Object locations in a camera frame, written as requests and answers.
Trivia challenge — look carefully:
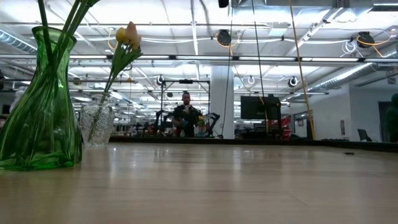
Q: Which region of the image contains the black monitor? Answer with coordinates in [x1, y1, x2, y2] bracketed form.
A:
[240, 95, 282, 121]

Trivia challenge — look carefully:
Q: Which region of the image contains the black office chair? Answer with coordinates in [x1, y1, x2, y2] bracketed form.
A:
[356, 128, 373, 143]

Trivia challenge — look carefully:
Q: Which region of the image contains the thin black cable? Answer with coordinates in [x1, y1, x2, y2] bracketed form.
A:
[250, 0, 268, 98]

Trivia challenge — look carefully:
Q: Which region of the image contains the silver ventilation duct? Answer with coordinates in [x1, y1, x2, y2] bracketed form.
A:
[306, 62, 376, 91]
[0, 29, 38, 54]

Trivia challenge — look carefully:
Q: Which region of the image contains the person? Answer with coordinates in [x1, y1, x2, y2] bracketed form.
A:
[172, 91, 201, 138]

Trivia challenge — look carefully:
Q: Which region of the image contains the black workstation frame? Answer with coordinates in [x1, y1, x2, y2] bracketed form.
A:
[160, 79, 211, 138]

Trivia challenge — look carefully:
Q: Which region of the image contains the grey door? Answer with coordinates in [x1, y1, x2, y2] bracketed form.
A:
[378, 101, 393, 143]

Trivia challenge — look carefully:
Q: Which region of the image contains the yellow cable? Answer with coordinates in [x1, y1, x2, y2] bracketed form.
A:
[288, 0, 317, 140]

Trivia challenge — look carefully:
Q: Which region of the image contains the green glass vase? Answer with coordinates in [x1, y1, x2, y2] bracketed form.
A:
[0, 26, 83, 171]

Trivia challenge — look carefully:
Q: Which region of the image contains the black artificial tulip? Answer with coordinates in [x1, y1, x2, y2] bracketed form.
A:
[37, 0, 54, 63]
[67, 0, 91, 38]

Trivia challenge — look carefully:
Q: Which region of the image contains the red tool cabinet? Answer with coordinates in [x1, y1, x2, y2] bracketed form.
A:
[281, 116, 293, 139]

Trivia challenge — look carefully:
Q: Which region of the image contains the yellow artificial tulip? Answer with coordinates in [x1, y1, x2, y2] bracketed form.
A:
[93, 27, 127, 138]

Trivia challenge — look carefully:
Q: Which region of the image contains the peach artificial tulip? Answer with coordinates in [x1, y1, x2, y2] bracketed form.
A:
[102, 35, 144, 103]
[99, 21, 139, 103]

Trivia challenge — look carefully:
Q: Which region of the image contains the clear glass vase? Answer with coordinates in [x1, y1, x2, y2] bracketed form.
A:
[79, 93, 115, 149]

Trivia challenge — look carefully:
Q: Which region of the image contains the long strip light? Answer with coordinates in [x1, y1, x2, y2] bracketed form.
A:
[363, 57, 398, 63]
[175, 55, 233, 60]
[238, 55, 296, 62]
[70, 55, 108, 60]
[301, 57, 360, 62]

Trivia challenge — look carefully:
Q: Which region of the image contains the white square pillar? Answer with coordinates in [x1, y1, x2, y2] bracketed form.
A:
[210, 65, 236, 139]

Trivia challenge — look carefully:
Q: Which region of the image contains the black cable reel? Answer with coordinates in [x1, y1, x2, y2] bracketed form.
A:
[356, 30, 376, 48]
[216, 29, 233, 47]

